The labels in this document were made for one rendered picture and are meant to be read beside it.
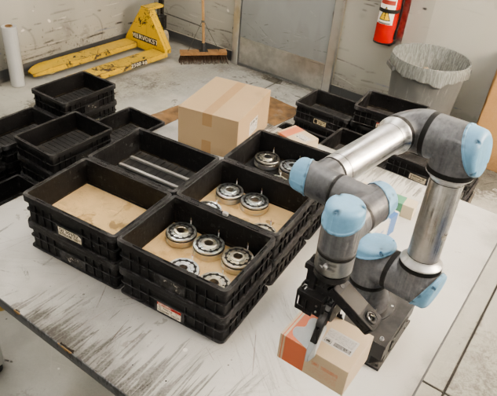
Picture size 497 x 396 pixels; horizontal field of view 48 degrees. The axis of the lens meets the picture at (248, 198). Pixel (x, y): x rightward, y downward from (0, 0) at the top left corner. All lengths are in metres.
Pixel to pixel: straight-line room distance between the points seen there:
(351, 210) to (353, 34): 3.93
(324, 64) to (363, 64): 0.36
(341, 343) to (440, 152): 0.51
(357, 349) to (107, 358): 0.78
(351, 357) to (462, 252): 1.16
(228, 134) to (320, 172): 1.40
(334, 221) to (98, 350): 0.95
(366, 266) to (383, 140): 0.45
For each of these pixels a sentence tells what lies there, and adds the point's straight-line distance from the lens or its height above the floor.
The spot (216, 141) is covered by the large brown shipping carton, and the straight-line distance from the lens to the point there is 2.53.
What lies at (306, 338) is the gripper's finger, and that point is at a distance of 1.16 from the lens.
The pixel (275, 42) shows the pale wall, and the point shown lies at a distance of 5.23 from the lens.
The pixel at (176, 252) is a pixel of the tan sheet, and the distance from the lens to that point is 1.80.
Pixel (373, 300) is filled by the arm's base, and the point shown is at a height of 0.86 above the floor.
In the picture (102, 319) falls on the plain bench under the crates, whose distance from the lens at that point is 1.79.
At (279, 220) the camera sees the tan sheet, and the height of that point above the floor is 0.83.
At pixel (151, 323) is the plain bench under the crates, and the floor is 0.70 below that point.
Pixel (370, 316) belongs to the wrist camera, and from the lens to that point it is 1.11.
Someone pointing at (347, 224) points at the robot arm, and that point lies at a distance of 0.98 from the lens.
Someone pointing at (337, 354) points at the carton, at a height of 1.12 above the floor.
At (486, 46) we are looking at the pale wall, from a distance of 4.51.
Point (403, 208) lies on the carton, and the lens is 2.33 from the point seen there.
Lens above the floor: 2.01
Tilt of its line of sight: 35 degrees down
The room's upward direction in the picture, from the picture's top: 6 degrees clockwise
